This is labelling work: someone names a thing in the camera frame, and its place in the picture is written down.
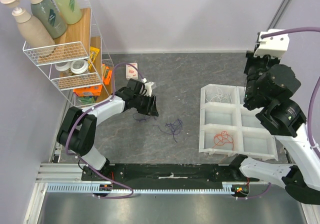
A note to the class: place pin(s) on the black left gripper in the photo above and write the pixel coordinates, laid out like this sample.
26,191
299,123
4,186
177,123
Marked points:
152,107

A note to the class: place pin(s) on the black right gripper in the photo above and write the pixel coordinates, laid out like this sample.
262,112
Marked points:
251,65

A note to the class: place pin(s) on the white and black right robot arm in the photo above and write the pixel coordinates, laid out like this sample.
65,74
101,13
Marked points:
270,86

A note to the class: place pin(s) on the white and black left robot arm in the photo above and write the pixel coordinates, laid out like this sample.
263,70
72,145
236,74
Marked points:
78,129

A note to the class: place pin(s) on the white and red small box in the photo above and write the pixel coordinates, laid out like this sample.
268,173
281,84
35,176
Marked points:
131,71

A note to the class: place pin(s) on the orange box on shelf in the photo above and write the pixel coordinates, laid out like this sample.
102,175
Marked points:
106,74

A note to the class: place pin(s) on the orange flat package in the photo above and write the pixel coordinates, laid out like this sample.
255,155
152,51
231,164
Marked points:
88,91

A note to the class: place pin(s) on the white compartment organizer tray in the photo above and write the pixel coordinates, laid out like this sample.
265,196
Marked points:
227,128

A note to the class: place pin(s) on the green box on shelf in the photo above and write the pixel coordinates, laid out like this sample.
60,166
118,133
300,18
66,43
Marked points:
85,100

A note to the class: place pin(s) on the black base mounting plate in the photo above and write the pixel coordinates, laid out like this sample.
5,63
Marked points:
204,171

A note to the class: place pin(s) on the yellow snack packet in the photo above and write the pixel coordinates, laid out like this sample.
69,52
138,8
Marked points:
93,53

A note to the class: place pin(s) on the light green bottle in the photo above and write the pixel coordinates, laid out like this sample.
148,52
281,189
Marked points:
70,10

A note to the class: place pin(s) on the beige pump bottle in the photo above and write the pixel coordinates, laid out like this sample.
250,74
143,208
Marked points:
31,29

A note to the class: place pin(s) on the dark green pump bottle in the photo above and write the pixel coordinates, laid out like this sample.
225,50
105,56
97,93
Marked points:
49,16

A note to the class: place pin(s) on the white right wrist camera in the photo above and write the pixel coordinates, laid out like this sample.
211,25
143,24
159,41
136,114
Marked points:
274,46

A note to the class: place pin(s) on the white wire shelf rack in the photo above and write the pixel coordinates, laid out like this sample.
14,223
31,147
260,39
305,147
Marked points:
73,45

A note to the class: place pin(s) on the slotted white cable duct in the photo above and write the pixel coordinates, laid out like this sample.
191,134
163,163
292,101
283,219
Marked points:
219,188

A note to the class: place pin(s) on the aluminium frame rail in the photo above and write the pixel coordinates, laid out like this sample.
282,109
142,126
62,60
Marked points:
59,173

